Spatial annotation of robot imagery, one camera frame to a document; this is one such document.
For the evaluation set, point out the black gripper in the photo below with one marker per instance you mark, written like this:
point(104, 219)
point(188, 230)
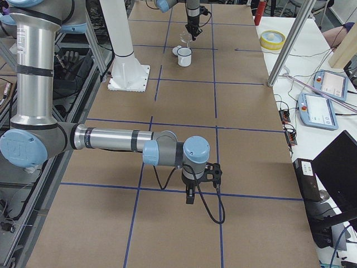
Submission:
point(190, 183)
point(192, 20)

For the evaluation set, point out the clear glass funnel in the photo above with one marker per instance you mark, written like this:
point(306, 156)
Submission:
point(186, 38)

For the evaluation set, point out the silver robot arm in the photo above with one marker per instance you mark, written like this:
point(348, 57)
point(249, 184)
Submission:
point(193, 13)
point(36, 136)

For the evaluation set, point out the white enamel mug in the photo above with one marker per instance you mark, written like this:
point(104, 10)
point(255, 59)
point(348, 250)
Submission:
point(184, 55)

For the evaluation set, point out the white ceramic lid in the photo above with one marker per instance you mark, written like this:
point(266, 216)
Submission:
point(175, 50)

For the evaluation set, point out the red cylinder bottle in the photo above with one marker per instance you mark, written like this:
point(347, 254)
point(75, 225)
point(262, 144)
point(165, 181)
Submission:
point(260, 11)

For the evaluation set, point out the yellow tape roll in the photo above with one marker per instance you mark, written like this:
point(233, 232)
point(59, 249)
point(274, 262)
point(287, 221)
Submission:
point(272, 40)

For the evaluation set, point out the black box with label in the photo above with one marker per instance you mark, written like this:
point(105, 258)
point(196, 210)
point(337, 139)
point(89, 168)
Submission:
point(306, 179)

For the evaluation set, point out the orange black connector block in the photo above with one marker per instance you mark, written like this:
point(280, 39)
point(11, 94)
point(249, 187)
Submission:
point(284, 115)

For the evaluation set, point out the lower teach pendant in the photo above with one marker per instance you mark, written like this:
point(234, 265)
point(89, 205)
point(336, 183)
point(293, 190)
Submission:
point(317, 111)

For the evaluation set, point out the teach pendant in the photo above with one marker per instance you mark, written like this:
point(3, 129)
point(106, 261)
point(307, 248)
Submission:
point(317, 111)
point(333, 84)

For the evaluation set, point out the upper teach pendant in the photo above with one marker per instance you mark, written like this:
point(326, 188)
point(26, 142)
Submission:
point(333, 84)

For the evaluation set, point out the black monitor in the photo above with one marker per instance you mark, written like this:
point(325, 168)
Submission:
point(335, 166)

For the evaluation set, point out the wooden beam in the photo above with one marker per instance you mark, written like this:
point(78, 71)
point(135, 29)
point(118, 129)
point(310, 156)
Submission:
point(345, 50)

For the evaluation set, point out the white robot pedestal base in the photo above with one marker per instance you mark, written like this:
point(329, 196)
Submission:
point(127, 73)

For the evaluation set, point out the aluminium frame post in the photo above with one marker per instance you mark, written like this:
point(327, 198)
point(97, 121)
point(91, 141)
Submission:
point(293, 34)

